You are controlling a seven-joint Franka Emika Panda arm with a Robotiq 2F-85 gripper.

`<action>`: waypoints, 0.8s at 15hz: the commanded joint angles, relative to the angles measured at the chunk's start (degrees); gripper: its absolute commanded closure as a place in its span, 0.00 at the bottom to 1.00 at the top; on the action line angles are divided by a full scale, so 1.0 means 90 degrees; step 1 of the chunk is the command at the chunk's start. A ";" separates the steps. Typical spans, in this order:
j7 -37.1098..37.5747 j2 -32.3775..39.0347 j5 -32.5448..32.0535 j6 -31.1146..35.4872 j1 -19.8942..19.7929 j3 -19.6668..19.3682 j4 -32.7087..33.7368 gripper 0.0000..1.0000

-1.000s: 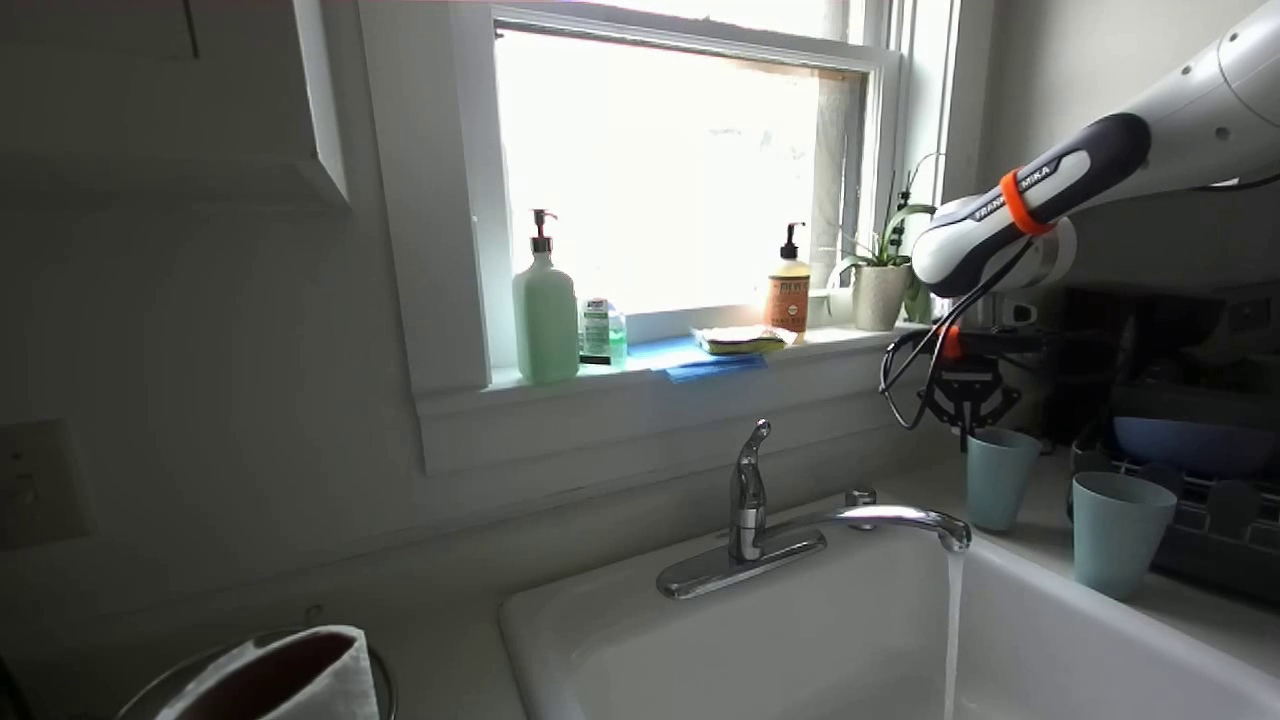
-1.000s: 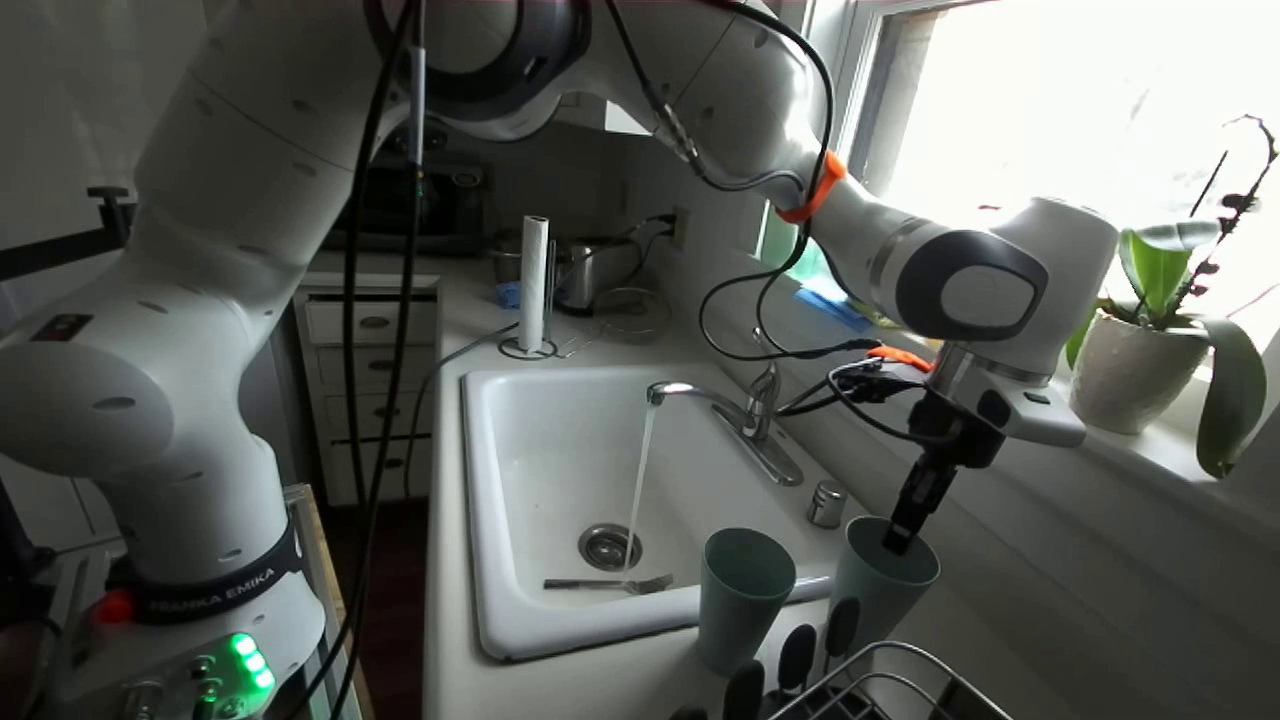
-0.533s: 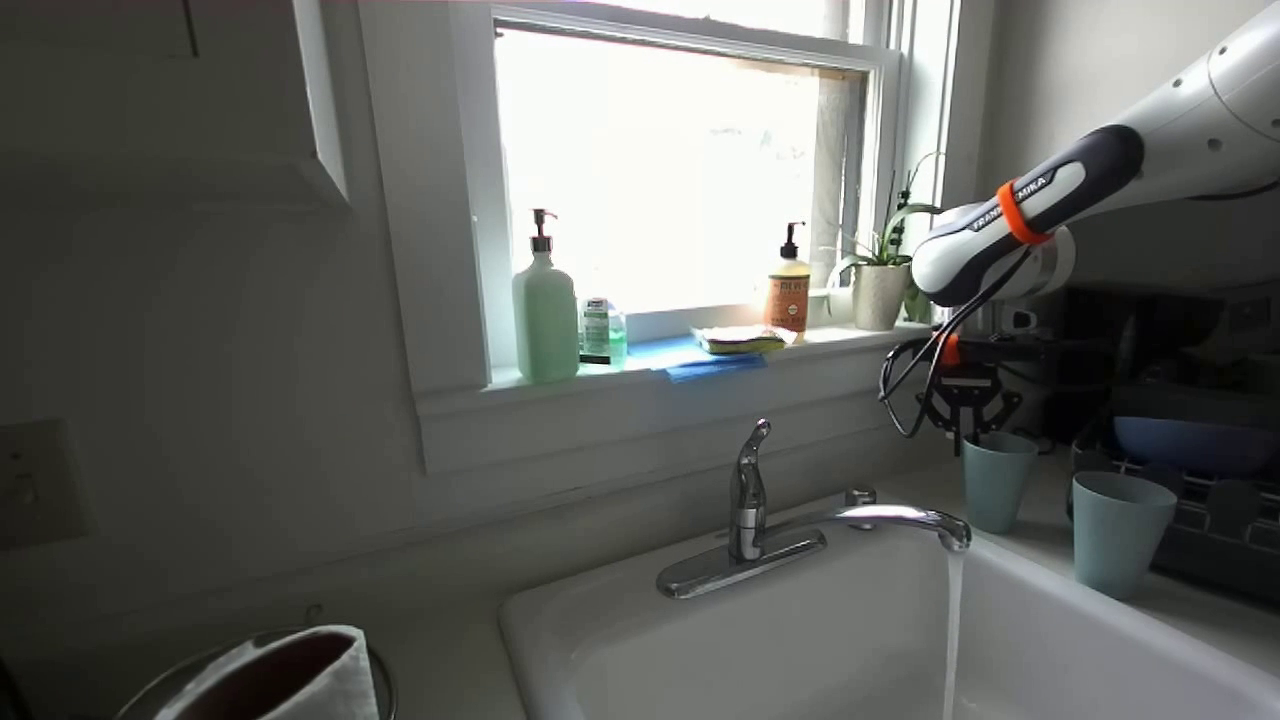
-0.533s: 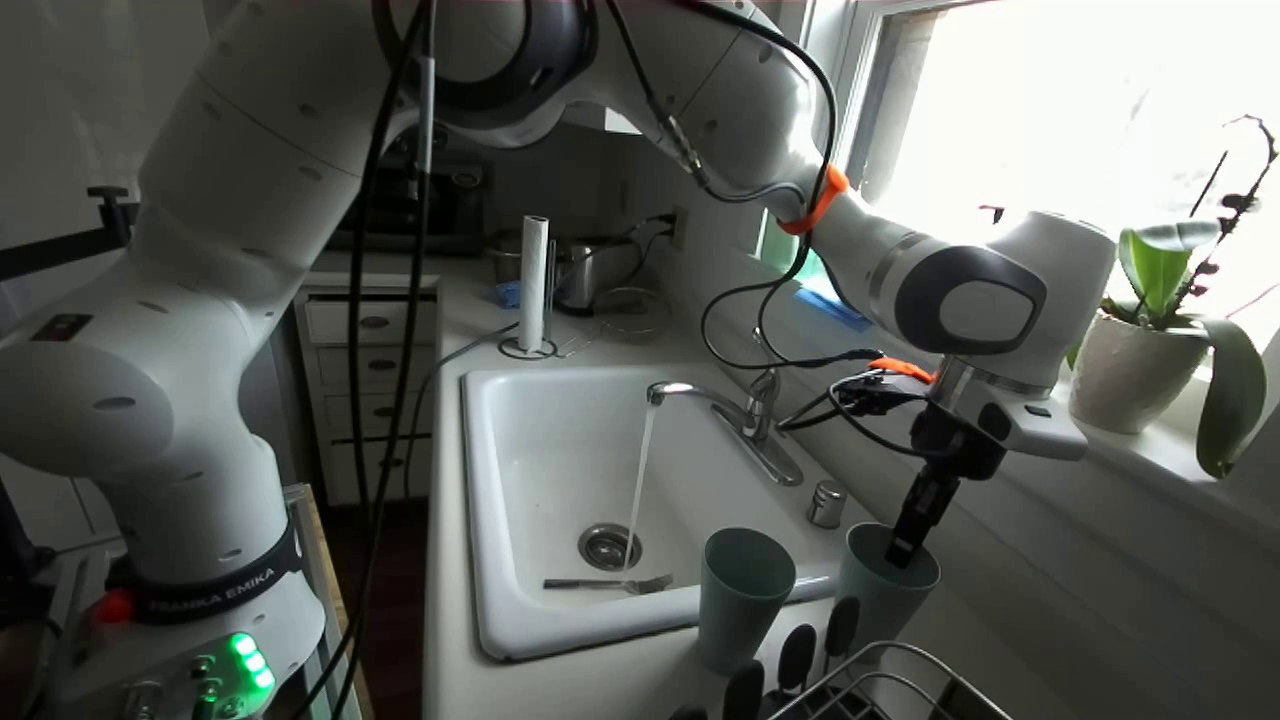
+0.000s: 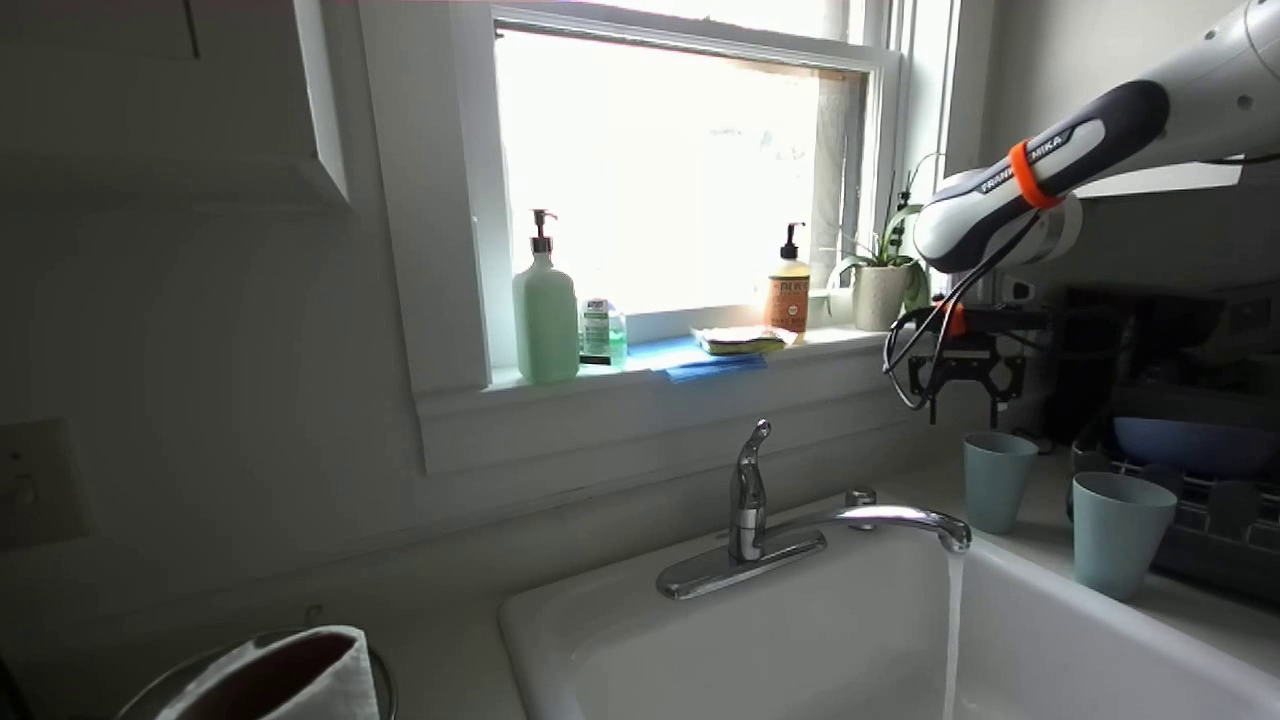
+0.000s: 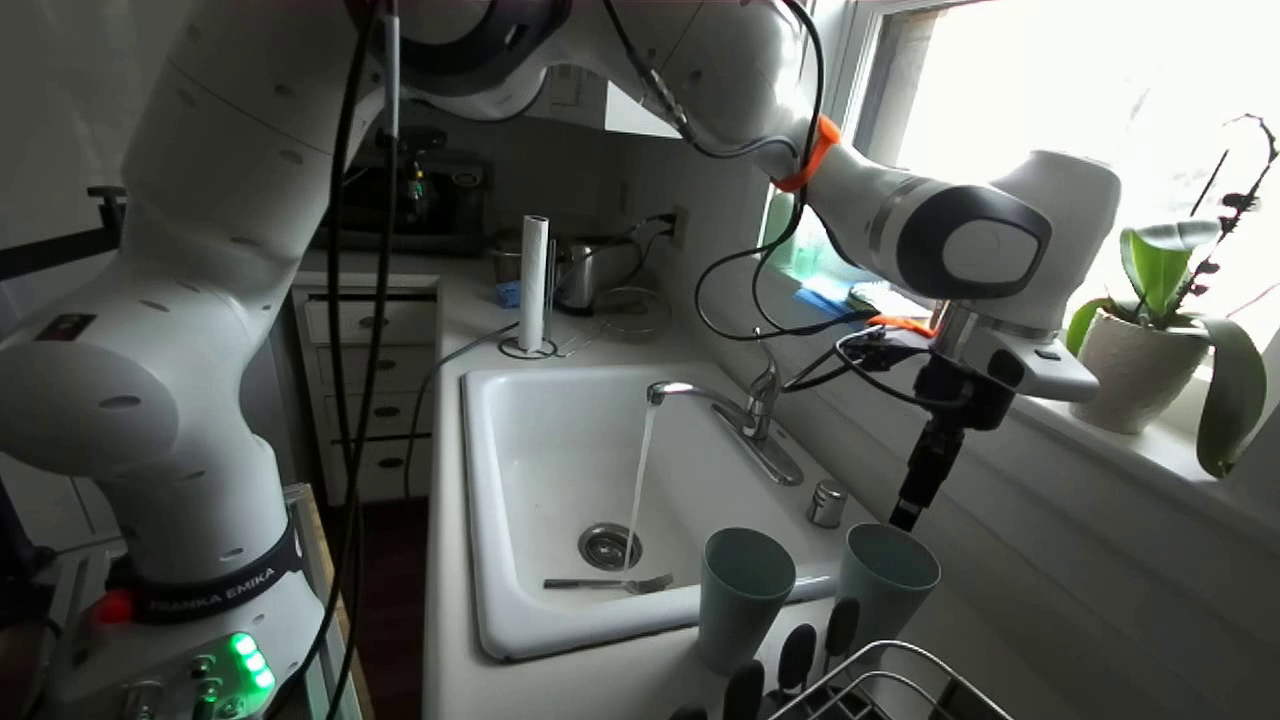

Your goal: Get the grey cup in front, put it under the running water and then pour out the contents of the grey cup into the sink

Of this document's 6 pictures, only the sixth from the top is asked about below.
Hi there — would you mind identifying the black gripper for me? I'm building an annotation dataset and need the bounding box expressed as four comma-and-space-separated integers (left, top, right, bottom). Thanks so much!
883, 351, 1020, 537

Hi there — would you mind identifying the white framed window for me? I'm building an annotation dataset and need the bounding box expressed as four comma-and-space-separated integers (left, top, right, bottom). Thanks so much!
825, 0, 1280, 336

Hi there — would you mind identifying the steel kettle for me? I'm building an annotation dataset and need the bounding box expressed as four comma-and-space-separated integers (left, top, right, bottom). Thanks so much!
552, 235, 646, 322

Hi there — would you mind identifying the wall outlet plate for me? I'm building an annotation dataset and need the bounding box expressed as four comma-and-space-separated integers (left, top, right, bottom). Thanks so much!
650, 205, 689, 252

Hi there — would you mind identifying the white ceramic sink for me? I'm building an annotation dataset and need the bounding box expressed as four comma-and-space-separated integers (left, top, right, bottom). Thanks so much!
457, 355, 926, 669

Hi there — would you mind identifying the orchid in white pot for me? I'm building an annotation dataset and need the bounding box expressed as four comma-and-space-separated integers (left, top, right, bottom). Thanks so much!
1061, 111, 1280, 485

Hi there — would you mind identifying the wire dish rack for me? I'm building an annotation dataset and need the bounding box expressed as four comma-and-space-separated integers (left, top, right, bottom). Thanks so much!
673, 598, 1018, 720

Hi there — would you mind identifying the chrome faucet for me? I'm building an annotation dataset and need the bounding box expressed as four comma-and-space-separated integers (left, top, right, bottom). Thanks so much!
646, 360, 811, 494

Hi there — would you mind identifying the white drawer cabinet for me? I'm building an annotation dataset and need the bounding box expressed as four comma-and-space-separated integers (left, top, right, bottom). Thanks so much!
292, 271, 448, 508

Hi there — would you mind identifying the chrome sink hole cap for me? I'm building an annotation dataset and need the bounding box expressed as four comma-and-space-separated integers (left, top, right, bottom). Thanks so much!
803, 476, 852, 533

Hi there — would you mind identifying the wrist camera mount block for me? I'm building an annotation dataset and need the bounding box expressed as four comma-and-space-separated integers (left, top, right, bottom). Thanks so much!
931, 309, 1103, 404

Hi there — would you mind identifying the green soap pump bottle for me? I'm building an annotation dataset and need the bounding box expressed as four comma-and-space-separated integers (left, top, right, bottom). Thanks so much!
759, 186, 810, 275

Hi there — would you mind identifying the grey-teal plastic cup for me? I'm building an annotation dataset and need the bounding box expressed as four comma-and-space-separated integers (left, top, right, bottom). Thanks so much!
691, 524, 799, 677
831, 522, 945, 657

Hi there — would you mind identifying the metal fork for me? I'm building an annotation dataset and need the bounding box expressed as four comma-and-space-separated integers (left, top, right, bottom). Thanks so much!
541, 571, 675, 602

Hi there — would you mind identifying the metal sink drain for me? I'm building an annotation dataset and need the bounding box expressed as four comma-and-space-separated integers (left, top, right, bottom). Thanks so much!
578, 522, 650, 576

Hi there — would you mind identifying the small indicator light block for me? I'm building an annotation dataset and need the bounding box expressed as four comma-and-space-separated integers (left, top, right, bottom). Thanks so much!
193, 629, 284, 720

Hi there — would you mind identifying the black mounting bar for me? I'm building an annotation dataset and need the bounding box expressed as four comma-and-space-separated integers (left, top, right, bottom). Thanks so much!
0, 186, 132, 285

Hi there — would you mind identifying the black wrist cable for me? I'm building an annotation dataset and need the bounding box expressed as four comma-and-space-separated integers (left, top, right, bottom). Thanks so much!
691, 126, 966, 414

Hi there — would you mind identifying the black countertop appliance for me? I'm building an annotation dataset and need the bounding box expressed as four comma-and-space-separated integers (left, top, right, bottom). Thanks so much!
337, 126, 492, 252

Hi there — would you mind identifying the blue sponge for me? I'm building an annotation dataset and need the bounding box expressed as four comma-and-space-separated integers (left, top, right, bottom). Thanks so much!
791, 258, 893, 322

